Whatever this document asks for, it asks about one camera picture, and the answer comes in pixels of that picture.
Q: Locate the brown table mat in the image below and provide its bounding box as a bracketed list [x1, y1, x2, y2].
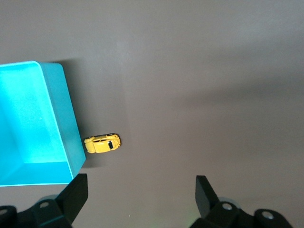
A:
[0, 0, 304, 228]

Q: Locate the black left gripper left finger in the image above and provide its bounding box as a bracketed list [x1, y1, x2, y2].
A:
[0, 173, 89, 228]

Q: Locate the yellow beetle toy car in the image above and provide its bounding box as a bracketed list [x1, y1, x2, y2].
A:
[84, 133, 122, 154]

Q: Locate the teal plastic storage box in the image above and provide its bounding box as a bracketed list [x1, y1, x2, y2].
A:
[0, 60, 86, 188]

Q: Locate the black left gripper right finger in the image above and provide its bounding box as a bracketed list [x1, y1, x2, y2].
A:
[190, 175, 292, 228]

